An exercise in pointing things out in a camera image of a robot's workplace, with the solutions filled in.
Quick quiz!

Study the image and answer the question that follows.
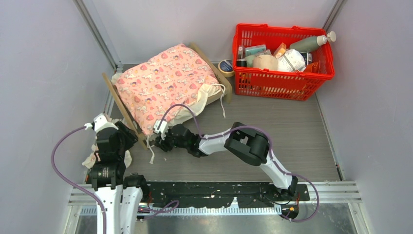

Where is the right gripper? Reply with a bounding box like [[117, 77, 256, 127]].
[[155, 128, 189, 152]]

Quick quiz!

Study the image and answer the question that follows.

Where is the pink unicorn mattress cushion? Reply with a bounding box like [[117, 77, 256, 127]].
[[111, 43, 226, 165]]

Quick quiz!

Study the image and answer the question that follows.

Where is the wooden pet bed frame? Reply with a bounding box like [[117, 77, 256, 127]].
[[102, 42, 233, 151]]

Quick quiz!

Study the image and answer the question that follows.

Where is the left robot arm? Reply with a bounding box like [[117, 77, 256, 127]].
[[90, 115, 150, 234]]

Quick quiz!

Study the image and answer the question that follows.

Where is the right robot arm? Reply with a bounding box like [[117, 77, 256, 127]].
[[154, 122, 298, 200]]

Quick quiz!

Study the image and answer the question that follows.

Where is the small pink ruffled pillow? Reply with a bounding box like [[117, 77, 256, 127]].
[[82, 115, 132, 169]]

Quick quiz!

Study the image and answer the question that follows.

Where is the teal box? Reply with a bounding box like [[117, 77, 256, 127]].
[[244, 44, 266, 57]]

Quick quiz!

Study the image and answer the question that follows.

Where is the beige tape roll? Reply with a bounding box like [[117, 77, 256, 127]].
[[252, 55, 278, 71]]

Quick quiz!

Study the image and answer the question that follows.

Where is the red plastic basket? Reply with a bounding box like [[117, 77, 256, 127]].
[[232, 23, 335, 101]]

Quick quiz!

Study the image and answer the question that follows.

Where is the orange small box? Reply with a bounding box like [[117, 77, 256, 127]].
[[273, 43, 287, 59]]

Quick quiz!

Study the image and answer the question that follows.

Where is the white round pouch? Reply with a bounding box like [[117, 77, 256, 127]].
[[277, 49, 306, 73]]

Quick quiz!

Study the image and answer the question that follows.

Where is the orange snack packet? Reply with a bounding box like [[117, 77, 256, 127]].
[[304, 61, 320, 74]]

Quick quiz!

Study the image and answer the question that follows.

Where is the green pump bottle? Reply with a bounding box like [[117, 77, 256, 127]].
[[289, 31, 337, 53]]

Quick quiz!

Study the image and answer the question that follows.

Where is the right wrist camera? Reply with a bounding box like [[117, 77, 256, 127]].
[[153, 119, 169, 140]]

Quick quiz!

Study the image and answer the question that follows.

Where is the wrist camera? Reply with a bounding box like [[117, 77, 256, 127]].
[[153, 119, 169, 140], [84, 113, 119, 133]]

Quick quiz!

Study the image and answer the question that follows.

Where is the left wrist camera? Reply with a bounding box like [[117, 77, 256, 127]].
[[84, 113, 119, 133]]

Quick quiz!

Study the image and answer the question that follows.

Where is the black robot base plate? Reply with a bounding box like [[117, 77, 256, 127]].
[[141, 181, 310, 209]]

